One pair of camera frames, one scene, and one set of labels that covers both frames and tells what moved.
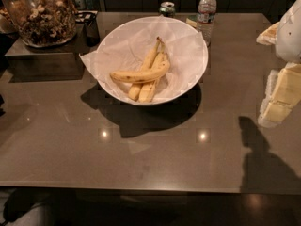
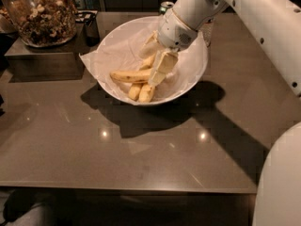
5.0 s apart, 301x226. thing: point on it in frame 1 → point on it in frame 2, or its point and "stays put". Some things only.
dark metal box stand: [62, 62] stays put
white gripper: [290, 35] → [174, 33]
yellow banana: [135, 88] stays put
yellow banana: [143, 75] stays put
